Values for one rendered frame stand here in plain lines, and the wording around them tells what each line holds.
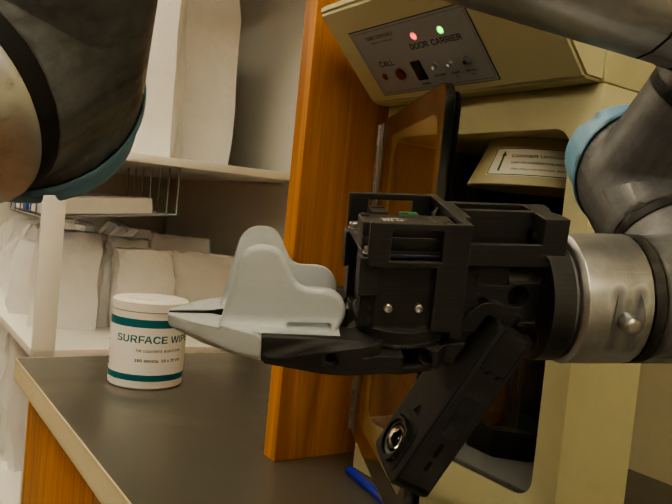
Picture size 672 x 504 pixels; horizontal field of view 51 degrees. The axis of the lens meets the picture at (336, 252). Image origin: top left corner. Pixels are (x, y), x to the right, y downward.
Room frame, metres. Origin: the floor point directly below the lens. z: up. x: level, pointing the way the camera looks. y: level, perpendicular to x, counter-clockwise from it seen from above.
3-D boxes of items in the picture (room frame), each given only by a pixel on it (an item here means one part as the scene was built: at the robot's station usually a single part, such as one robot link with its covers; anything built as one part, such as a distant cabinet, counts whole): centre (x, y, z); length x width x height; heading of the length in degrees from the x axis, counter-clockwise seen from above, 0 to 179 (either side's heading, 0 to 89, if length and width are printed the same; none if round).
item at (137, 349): (1.25, 0.32, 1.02); 0.13 x 0.13 x 0.15
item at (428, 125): (0.76, -0.06, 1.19); 0.30 x 0.01 x 0.40; 7
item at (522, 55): (0.75, -0.09, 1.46); 0.32 x 0.12 x 0.10; 34
